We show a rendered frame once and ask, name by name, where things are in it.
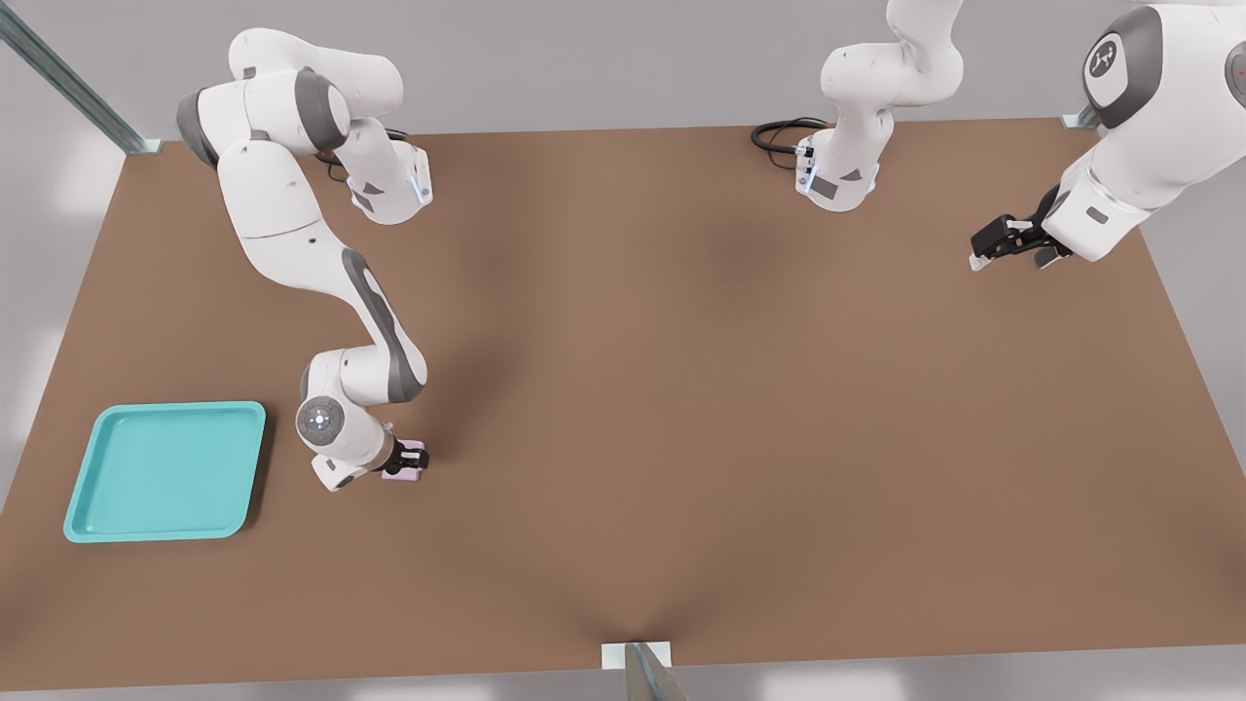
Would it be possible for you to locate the pale blue-green tray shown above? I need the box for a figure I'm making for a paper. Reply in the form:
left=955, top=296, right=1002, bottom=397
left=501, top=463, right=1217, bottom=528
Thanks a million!
left=63, top=401, right=267, bottom=543

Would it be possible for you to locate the black cable loop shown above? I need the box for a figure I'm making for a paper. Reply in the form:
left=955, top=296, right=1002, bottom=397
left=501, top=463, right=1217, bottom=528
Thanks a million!
left=751, top=118, right=830, bottom=172
left=317, top=128, right=411, bottom=184

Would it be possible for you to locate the pale lilac phone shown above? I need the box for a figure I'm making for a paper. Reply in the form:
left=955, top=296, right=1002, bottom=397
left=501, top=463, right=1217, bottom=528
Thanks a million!
left=381, top=440, right=430, bottom=483

